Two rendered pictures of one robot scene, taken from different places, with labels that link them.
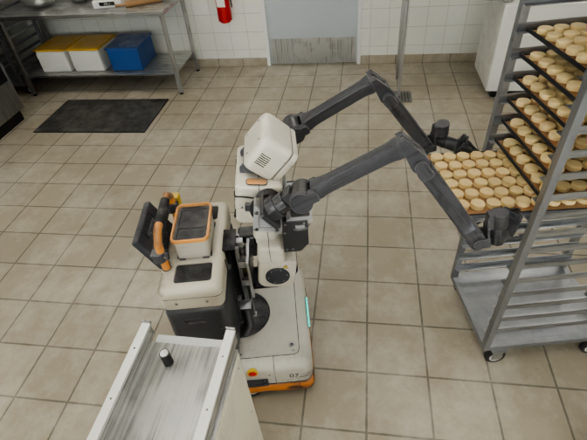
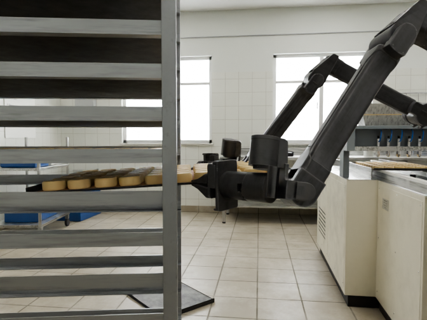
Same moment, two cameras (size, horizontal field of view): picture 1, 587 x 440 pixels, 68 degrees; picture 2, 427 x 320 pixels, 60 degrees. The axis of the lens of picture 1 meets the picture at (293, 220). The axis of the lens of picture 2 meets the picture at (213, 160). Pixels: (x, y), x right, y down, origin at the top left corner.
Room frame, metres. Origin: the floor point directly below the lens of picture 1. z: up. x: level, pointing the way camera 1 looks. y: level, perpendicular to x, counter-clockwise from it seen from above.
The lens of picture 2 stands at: (2.35, -0.84, 1.08)
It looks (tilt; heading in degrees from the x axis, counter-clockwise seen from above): 3 degrees down; 176
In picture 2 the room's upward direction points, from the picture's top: straight up
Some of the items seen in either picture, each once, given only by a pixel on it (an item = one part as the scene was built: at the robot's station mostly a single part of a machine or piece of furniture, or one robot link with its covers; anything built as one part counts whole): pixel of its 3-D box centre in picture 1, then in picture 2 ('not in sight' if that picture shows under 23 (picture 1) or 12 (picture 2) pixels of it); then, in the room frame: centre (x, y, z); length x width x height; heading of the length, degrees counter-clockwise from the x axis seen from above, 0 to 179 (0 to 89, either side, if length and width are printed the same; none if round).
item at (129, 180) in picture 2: not in sight; (130, 180); (1.50, -0.97, 0.99); 0.05 x 0.05 x 0.02
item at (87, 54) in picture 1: (95, 52); not in sight; (5.14, 2.07, 0.36); 0.46 x 0.38 x 0.26; 169
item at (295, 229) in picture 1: (290, 209); not in sight; (1.35, 0.01, 0.93); 0.28 x 0.16 x 0.22; 0
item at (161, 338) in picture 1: (195, 352); not in sight; (0.84, 0.38, 0.77); 0.24 x 0.04 x 0.14; 78
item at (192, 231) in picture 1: (194, 230); not in sight; (1.35, 0.41, 0.87); 0.23 x 0.15 x 0.11; 0
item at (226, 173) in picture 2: (453, 145); (235, 185); (1.61, -0.74, 0.99); 0.07 x 0.07 x 0.10; 45
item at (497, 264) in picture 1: (514, 262); not in sight; (1.54, -1.18, 0.24); 0.64 x 0.03 x 0.03; 90
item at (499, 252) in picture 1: (519, 250); not in sight; (1.54, -1.18, 0.33); 0.64 x 0.03 x 0.03; 90
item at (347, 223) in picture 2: not in sight; (374, 223); (-0.47, 0.66, 0.42); 1.28 x 0.72 x 0.84; 168
